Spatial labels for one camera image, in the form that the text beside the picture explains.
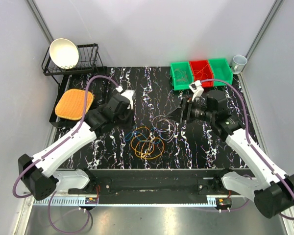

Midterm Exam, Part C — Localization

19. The red plastic bin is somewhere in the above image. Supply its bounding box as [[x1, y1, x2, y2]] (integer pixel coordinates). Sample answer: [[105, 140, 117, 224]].
[[189, 60, 214, 88]]

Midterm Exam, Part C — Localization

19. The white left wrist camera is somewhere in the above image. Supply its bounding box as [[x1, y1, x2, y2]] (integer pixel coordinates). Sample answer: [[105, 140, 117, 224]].
[[116, 86, 136, 110]]

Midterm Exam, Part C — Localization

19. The orange woven basket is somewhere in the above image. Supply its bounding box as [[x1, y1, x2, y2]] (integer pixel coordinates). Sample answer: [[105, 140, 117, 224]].
[[55, 89, 86, 121]]

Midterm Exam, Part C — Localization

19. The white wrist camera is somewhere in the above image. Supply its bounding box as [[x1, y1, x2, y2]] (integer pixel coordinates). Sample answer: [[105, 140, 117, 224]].
[[116, 86, 136, 110], [189, 80, 204, 101]]

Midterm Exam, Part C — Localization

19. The white thin cable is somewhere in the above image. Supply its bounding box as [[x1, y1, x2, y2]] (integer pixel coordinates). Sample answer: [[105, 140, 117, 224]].
[[151, 115, 178, 144]]

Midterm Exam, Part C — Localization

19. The right green plastic bin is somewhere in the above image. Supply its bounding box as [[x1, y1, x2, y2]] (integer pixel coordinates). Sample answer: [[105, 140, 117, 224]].
[[208, 58, 233, 87]]

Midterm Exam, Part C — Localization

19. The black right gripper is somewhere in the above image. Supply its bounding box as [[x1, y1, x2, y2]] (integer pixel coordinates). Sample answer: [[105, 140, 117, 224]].
[[165, 97, 215, 124]]

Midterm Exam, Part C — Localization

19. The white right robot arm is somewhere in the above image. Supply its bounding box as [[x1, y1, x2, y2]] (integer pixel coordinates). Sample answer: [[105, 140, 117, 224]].
[[168, 90, 294, 218]]

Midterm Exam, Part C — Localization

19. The left green plastic bin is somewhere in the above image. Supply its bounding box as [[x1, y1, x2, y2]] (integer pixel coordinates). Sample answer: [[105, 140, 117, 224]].
[[170, 61, 194, 91]]

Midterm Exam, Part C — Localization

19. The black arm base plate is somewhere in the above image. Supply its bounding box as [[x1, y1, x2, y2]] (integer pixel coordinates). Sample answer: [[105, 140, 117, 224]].
[[68, 169, 229, 206]]

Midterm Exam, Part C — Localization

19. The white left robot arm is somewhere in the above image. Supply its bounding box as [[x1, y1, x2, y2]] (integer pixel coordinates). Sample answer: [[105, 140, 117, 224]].
[[17, 90, 135, 201]]

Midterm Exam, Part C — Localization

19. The green plastic bin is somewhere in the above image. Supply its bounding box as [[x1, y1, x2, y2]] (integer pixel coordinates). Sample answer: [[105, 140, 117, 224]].
[[208, 58, 233, 87], [170, 61, 194, 91]]

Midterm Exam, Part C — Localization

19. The orange thin cable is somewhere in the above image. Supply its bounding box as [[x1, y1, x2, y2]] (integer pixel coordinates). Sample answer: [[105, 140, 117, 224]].
[[194, 62, 211, 83]]

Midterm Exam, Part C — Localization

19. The yellow thin cable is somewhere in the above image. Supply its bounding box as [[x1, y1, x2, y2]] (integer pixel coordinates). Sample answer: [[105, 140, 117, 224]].
[[130, 126, 165, 161]]

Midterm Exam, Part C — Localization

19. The black wire dish rack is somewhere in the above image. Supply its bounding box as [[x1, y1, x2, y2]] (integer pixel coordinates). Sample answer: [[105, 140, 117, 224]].
[[41, 43, 108, 128]]

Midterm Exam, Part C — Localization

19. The pink thin cable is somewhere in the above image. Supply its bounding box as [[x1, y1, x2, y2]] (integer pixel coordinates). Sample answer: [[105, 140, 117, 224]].
[[173, 67, 190, 85]]

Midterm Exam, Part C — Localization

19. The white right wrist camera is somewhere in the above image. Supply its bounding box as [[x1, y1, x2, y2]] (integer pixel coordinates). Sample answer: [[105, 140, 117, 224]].
[[189, 80, 204, 101]]

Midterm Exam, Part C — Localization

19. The light blue mug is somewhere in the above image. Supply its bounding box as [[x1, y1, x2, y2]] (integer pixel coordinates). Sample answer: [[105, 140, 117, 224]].
[[231, 55, 248, 74]]

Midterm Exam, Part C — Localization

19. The blue thin cable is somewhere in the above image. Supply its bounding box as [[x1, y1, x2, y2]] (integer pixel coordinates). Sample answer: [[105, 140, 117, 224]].
[[125, 128, 171, 145]]

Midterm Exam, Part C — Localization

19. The black marble pattern mat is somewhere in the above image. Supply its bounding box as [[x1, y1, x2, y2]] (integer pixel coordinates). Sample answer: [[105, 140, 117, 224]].
[[61, 67, 247, 169]]

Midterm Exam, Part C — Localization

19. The white bowl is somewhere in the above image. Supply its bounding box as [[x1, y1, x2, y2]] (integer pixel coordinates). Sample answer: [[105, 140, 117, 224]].
[[49, 38, 79, 69]]

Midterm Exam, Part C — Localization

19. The white slotted cable duct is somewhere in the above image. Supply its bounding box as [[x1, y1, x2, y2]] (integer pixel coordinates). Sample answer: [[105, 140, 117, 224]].
[[33, 196, 98, 206]]

